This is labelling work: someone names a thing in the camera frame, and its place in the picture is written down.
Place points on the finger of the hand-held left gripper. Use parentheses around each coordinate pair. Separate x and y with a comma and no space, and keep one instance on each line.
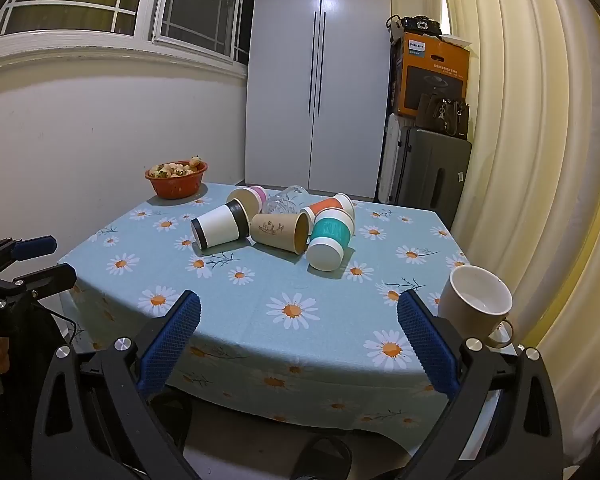
(34,247)
(52,278)

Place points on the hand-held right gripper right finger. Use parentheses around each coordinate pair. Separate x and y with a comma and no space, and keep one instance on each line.
(426,345)

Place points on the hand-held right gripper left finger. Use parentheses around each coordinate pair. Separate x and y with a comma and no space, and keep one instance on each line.
(171,342)

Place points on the white cup with black band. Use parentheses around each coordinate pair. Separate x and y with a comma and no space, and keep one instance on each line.
(220,227)

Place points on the teal and white cup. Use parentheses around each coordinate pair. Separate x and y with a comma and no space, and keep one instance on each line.
(330,234)

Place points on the brown kraft paper cup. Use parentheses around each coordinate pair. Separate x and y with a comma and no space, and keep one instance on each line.
(275,230)

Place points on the paper cup with pink band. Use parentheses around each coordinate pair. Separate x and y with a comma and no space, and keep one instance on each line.
(247,199)

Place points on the orange and white paper cup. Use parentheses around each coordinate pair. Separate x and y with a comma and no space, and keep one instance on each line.
(325,206)

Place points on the beige ceramic mug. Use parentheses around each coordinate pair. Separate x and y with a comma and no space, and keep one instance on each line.
(460,305)

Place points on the blue daisy print tablecloth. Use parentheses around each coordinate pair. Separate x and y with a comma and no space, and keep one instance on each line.
(260,280)

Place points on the red plastic bowl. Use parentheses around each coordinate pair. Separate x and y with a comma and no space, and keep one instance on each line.
(176,187)

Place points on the black slipper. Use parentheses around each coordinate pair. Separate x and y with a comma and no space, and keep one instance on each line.
(320,457)

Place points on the pile of pale strawberries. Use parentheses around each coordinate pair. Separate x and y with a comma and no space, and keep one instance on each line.
(172,168)

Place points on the grey hard suitcase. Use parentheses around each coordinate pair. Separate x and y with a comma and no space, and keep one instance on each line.
(430,175)

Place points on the clear glass jar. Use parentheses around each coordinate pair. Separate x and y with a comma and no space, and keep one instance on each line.
(285,200)

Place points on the cream yellow curtain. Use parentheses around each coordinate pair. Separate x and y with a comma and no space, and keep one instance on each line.
(530,160)

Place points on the dark brown handbag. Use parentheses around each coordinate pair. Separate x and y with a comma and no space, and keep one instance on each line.
(442,115)

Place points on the white framed window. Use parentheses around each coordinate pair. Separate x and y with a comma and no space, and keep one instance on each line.
(145,10)

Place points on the orange cardboard box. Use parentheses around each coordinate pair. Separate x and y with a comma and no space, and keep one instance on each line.
(435,75)

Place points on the white two-door wardrobe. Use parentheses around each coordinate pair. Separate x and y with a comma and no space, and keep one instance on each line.
(290,85)

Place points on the black bag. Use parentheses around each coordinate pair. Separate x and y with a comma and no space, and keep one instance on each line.
(420,25)

